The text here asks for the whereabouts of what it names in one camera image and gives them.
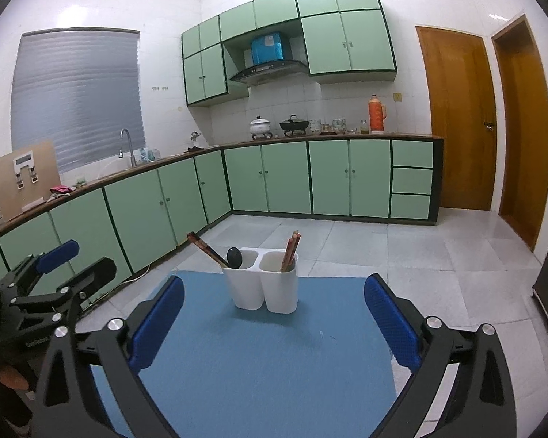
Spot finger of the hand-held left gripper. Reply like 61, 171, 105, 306
11, 257, 117, 326
0, 240, 80, 304

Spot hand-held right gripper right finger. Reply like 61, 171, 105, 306
364, 274, 519, 438

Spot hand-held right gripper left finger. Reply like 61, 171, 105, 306
25, 275, 186, 438

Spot red-ended dark chopstick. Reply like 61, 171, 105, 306
186, 232, 224, 265

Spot white double utensil holder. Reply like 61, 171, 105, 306
222, 247, 298, 315

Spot person's left hand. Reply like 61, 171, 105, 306
0, 364, 35, 392

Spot white scale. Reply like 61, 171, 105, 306
11, 155, 41, 190

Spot blue table mat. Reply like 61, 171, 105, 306
89, 270, 398, 438

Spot chrome faucet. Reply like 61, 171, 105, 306
119, 128, 138, 169

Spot grey window blind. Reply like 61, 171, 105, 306
10, 27, 146, 174

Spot green base cabinets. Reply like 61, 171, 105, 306
0, 136, 444, 284

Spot orange thermos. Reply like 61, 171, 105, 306
368, 95, 388, 135

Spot wooden door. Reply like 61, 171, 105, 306
415, 25, 498, 212
491, 14, 548, 253

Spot white cooking pot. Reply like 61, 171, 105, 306
249, 116, 273, 140

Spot black wok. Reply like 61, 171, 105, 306
279, 115, 311, 137

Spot range hood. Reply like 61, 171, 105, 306
228, 59, 310, 86

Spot blue box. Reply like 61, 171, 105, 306
250, 32, 286, 64

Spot green wall cabinets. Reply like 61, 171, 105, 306
181, 0, 398, 108

